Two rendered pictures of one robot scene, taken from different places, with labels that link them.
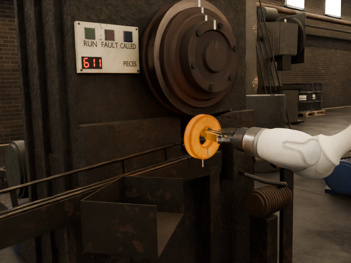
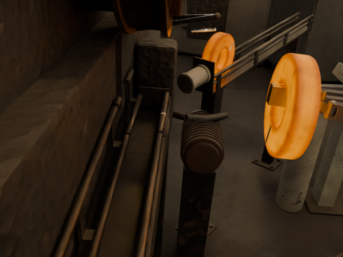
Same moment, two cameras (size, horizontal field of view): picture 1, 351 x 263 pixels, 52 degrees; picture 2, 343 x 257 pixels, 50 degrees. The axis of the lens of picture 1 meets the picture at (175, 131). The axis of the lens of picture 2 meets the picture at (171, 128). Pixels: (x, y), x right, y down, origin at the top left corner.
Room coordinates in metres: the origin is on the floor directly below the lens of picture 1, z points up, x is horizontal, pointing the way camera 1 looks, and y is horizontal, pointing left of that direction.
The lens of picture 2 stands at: (1.05, 0.40, 1.05)
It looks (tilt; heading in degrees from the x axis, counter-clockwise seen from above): 28 degrees down; 311
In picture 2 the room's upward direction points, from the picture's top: 4 degrees clockwise
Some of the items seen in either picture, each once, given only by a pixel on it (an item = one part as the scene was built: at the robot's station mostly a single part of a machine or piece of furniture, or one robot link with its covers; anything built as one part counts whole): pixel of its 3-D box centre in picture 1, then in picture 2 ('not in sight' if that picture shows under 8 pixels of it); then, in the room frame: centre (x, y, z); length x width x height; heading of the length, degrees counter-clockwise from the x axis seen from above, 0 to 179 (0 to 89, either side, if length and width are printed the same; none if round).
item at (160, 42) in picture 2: (231, 153); (154, 85); (1.69, -0.26, 0.68); 0.11 x 0.08 x 0.24; 39
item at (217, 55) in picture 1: (211, 57); not in sight; (1.45, -0.15, 1.11); 0.28 x 0.06 x 0.28; 129
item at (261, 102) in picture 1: (260, 131); not in sight; (4.32, -1.02, 0.45); 0.59 x 0.59 x 0.89
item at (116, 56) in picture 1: (108, 48); not in sight; (1.39, 0.24, 1.15); 0.26 x 0.02 x 0.18; 129
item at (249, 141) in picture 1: (257, 142); not in sight; (1.07, -0.24, 0.83); 0.09 x 0.06 x 0.09; 130
